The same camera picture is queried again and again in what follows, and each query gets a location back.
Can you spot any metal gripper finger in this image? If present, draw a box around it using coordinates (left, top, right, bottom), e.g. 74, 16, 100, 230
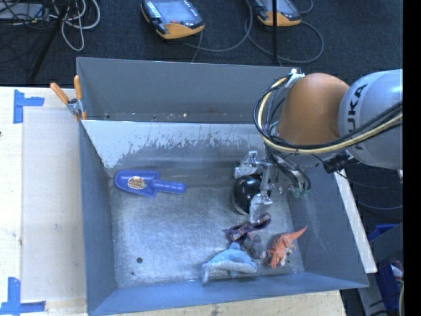
234, 149, 264, 179
248, 192, 274, 224

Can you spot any black cylinder on white bracket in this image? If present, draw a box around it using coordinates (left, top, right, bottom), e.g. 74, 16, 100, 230
323, 151, 355, 174

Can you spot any small grey toy animal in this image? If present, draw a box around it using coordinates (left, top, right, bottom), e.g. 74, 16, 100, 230
244, 234, 264, 259

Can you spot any light blue plush animal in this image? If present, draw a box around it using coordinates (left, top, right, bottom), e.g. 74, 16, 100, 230
201, 242, 259, 285

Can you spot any orange toy dinosaur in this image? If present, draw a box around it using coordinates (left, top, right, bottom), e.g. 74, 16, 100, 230
260, 225, 308, 270

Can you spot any blue toy trowel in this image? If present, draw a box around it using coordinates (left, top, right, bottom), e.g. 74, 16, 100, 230
114, 169, 187, 199

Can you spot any grey metal bin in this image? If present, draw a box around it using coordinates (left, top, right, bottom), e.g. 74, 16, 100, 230
75, 57, 371, 316

